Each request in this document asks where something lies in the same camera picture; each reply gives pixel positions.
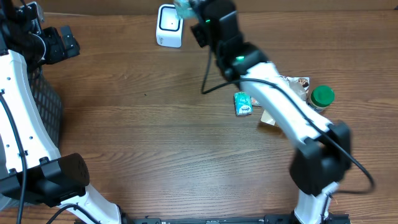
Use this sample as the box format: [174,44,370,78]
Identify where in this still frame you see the brown clear snack bag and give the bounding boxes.
[261,75,310,126]

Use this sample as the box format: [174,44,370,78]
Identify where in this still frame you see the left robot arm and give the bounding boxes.
[1,0,129,223]

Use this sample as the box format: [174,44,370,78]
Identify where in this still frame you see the grey plastic shopping basket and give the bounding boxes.
[0,65,63,209]

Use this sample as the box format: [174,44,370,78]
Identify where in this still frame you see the green lid jar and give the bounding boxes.
[307,85,335,113]

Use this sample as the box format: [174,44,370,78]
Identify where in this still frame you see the teal tissue pack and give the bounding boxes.
[234,92,252,116]

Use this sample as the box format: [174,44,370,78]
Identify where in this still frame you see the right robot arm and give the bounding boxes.
[188,1,351,223]

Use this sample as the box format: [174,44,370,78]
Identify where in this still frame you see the orange snack packet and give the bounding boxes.
[251,97,261,106]

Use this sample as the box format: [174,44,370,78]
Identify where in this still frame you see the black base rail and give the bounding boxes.
[74,213,352,224]

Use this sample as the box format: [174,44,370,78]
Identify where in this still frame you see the white barcode scanner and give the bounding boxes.
[156,4,183,48]

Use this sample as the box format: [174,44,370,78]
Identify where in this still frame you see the teal snack packet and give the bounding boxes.
[174,0,200,19]

